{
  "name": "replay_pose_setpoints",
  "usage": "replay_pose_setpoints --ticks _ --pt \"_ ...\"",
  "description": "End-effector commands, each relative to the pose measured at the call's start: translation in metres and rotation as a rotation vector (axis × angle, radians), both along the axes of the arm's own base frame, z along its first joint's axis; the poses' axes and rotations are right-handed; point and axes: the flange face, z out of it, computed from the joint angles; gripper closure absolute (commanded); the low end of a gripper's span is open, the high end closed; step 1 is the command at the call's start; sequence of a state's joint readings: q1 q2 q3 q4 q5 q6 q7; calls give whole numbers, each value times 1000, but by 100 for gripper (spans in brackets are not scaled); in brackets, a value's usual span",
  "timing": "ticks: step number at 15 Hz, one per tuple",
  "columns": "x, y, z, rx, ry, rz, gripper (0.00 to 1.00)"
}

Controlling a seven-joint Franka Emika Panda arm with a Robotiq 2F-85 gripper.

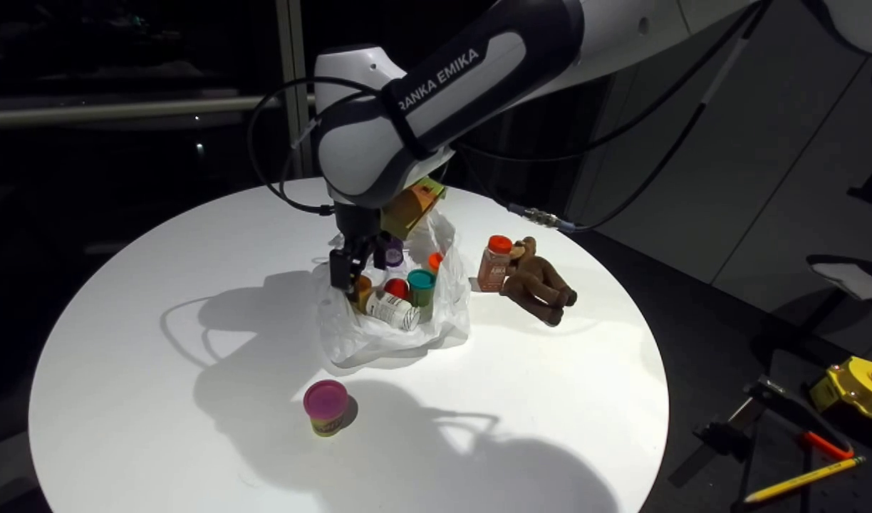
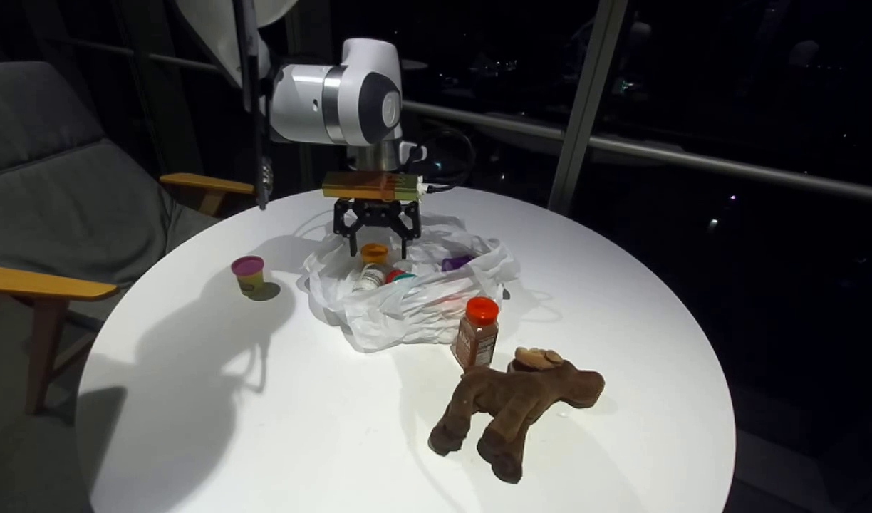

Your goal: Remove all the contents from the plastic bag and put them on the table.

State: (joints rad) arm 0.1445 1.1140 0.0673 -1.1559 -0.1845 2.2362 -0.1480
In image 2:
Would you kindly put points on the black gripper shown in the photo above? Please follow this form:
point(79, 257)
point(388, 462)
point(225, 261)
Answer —
point(376, 211)

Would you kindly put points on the orange lid dough tub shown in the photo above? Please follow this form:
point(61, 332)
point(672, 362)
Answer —
point(373, 253)

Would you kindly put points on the white plastic bag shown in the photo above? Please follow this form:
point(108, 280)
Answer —
point(408, 308)

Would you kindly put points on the magenta lid dough tub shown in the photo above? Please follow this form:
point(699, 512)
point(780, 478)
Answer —
point(249, 275)

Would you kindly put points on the brown plush moose toy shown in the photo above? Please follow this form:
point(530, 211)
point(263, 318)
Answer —
point(510, 404)

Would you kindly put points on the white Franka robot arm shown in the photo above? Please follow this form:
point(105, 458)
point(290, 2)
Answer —
point(346, 96)

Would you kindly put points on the red lid dough tub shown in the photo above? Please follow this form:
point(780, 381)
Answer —
point(393, 275)

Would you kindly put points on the grey armchair with wooden arms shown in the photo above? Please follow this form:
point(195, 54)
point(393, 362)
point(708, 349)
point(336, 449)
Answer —
point(54, 201)

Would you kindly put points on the vertical window post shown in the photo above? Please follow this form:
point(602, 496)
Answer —
point(588, 103)

